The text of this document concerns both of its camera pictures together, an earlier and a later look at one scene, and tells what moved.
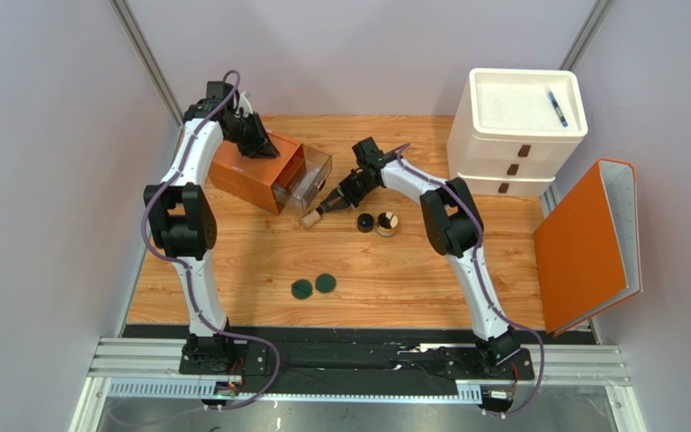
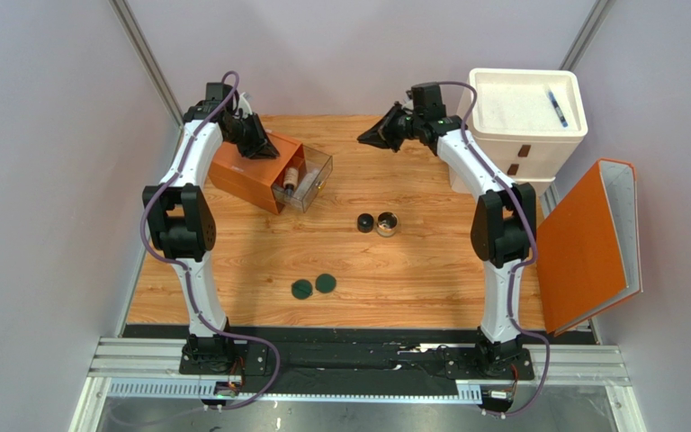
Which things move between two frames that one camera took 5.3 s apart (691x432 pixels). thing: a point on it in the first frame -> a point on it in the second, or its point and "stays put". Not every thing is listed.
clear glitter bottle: x=306 y=183 stays put
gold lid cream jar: x=387 y=223 stays put
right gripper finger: x=341 y=204 -> x=394 y=139
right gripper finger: x=332 y=197 -> x=387 y=130
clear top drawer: x=301 y=178 stays put
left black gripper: x=266 y=149 stays put
